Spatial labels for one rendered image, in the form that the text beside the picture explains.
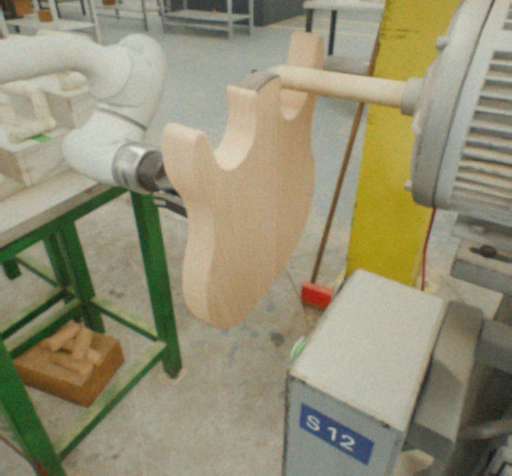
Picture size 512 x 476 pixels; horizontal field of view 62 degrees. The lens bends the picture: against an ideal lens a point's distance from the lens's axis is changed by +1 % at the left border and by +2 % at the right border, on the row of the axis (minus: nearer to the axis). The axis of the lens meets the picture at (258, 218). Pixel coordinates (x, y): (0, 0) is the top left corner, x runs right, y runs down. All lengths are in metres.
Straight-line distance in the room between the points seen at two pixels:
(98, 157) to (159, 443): 1.08
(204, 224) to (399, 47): 1.08
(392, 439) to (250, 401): 1.35
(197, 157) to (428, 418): 0.34
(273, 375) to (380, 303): 1.34
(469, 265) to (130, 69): 0.63
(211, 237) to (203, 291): 0.08
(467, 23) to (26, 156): 0.92
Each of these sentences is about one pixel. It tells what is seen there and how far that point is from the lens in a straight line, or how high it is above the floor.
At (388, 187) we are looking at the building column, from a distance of 1.64.
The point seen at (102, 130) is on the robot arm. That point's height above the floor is 1.12.
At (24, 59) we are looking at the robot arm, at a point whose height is 1.27.
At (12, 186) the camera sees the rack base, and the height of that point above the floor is 0.94.
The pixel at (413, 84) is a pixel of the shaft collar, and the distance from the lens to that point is 0.57.
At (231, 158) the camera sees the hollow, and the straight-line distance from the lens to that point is 0.55.
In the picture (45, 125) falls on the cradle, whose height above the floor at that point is 1.05.
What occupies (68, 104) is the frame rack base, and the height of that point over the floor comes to 1.08.
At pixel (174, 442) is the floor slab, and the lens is 1.64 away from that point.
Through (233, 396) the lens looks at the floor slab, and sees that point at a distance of 1.71.
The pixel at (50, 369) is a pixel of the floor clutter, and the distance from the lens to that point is 1.77.
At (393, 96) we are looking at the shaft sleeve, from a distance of 0.57.
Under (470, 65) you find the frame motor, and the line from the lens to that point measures 0.46.
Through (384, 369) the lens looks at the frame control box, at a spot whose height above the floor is 1.12.
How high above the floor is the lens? 1.42
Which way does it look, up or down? 33 degrees down
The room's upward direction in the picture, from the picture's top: straight up
